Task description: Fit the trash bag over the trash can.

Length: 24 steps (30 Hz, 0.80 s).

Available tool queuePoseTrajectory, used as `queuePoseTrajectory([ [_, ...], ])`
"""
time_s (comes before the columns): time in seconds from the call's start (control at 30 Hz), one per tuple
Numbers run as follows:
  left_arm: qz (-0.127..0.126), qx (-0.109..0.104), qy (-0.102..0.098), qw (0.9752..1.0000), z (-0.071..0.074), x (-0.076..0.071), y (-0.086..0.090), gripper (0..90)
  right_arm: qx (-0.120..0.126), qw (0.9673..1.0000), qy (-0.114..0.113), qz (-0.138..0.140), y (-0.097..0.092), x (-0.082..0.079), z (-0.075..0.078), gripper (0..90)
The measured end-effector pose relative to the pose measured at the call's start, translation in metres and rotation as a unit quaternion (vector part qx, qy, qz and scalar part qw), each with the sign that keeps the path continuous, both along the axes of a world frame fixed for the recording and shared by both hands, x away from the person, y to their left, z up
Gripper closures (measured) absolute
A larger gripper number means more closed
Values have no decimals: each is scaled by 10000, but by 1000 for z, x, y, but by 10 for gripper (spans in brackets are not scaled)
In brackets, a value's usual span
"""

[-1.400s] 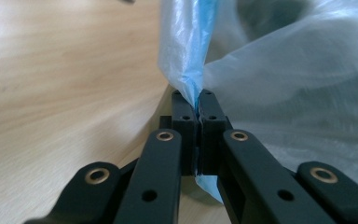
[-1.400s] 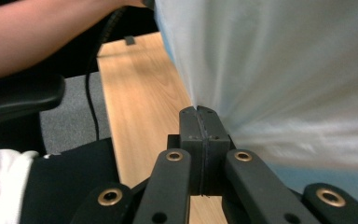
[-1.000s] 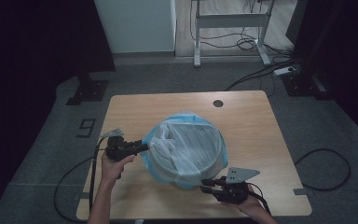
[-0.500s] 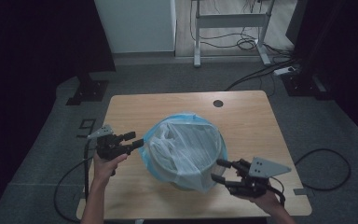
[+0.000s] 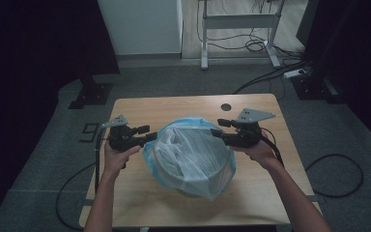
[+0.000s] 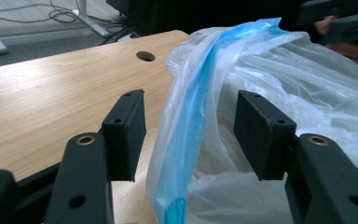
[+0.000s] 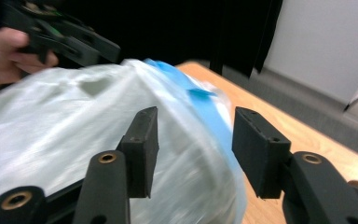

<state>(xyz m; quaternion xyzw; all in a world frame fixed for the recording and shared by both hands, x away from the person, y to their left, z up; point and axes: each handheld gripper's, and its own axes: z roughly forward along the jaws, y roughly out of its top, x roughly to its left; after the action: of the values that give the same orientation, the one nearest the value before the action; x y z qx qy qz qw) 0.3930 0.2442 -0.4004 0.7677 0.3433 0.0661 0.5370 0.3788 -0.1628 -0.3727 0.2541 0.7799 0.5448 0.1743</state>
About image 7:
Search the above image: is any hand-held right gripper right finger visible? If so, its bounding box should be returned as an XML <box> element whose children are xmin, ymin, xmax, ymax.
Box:
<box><xmin>231</xmin><ymin>106</ymin><xmax>293</xmax><ymax>200</ymax></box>

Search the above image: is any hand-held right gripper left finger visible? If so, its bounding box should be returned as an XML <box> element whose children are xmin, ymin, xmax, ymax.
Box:
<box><xmin>117</xmin><ymin>105</ymin><xmax>160</xmax><ymax>199</ymax></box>

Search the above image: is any white plastic bag blue strip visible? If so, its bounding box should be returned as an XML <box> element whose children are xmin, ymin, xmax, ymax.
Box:
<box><xmin>0</xmin><ymin>58</ymin><xmax>248</xmax><ymax>224</ymax></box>

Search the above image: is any black curtain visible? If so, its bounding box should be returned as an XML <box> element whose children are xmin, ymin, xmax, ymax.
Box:
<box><xmin>0</xmin><ymin>0</ymin><xmax>284</xmax><ymax>78</ymax></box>

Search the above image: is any white cabinet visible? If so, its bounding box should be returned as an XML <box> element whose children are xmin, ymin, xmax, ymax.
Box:
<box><xmin>262</xmin><ymin>0</ymin><xmax>358</xmax><ymax>105</ymax></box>

